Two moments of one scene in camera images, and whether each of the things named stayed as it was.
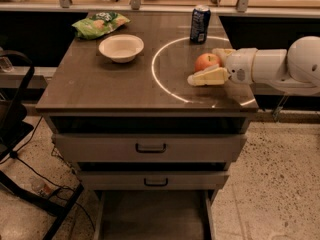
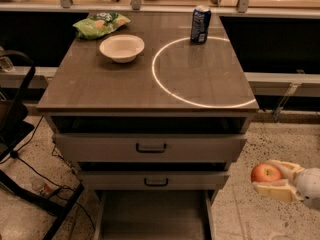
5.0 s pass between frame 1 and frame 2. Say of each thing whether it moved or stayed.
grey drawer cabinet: stayed
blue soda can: stayed
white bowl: stayed
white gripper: moved
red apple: moved
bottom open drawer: stayed
